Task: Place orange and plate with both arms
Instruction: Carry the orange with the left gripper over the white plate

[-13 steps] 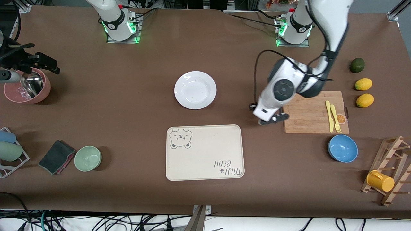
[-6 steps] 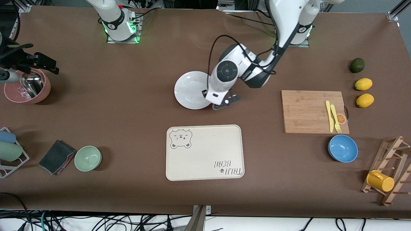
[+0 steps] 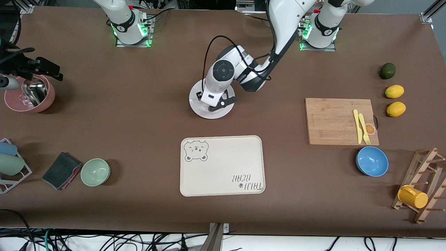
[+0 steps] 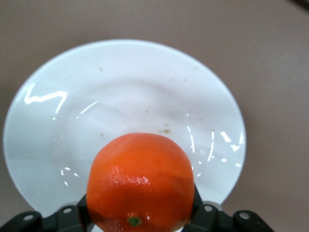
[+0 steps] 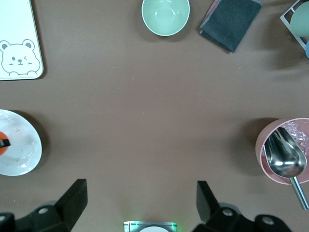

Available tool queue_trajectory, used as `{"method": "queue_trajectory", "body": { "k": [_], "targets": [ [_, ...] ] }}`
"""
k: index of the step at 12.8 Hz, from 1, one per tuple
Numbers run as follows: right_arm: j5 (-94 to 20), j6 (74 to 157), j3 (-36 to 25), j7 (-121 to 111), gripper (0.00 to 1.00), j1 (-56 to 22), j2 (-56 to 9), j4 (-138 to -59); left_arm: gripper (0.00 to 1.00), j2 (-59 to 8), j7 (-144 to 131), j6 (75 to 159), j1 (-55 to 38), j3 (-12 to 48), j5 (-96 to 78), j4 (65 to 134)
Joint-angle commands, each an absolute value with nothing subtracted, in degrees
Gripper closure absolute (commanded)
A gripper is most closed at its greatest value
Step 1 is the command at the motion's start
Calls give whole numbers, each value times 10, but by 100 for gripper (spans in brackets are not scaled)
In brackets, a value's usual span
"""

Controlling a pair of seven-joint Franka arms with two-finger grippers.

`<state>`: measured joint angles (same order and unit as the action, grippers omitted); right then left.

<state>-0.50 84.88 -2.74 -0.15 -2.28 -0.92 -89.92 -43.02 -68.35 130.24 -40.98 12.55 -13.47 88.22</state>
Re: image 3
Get black left arm base cable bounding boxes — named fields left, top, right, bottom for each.
left=243, top=14, right=272, bottom=23

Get cream tray with bear print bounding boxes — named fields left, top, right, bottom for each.
left=179, top=135, right=266, bottom=197

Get yellow mug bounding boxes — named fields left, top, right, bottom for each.
left=398, top=185, right=429, bottom=209

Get wooden cutting board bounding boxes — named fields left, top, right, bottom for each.
left=305, top=98, right=380, bottom=146

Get black right arm base cable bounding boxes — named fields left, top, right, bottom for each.
left=141, top=7, right=172, bottom=25

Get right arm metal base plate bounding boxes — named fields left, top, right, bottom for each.
left=115, top=14, right=154, bottom=48

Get pale blue cup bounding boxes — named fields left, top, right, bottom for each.
left=0, top=142, right=18, bottom=157

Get dark green lime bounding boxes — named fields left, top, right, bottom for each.
left=380, top=63, right=397, bottom=79

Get pale green bowl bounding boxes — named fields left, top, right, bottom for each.
left=80, top=158, right=111, bottom=187

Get wooden cup drying rack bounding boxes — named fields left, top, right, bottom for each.
left=391, top=147, right=446, bottom=224

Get yellow lemon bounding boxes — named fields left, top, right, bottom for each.
left=386, top=101, right=407, bottom=117
left=385, top=85, right=405, bottom=99

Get aluminium frame post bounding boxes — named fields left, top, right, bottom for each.
left=420, top=0, right=446, bottom=24
left=19, top=0, right=35, bottom=14

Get pink bowl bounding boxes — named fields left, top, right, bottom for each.
left=4, top=74, right=56, bottom=114

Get grey metal camera bracket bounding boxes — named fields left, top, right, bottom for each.
left=200, top=222, right=230, bottom=251

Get white wire cup rack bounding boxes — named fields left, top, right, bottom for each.
left=0, top=138, right=33, bottom=194

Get black arm base cable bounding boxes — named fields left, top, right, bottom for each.
left=243, top=14, right=272, bottom=23
left=141, top=7, right=172, bottom=25

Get white round plate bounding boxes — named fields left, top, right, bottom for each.
left=189, top=79, right=236, bottom=120

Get metal scoop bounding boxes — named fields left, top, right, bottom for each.
left=21, top=77, right=48, bottom=107

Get dark grey folded cloth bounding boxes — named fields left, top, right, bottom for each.
left=42, top=152, right=83, bottom=191

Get blue bowl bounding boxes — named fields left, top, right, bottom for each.
left=355, top=146, right=389, bottom=177

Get pale green cup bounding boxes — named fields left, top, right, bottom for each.
left=0, top=153, right=25, bottom=176

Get yellow plastic fork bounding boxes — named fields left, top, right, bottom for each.
left=358, top=113, right=371, bottom=145

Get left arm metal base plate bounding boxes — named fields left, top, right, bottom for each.
left=298, top=17, right=337, bottom=52

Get yellow plastic knife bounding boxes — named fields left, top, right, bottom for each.
left=353, top=109, right=363, bottom=144

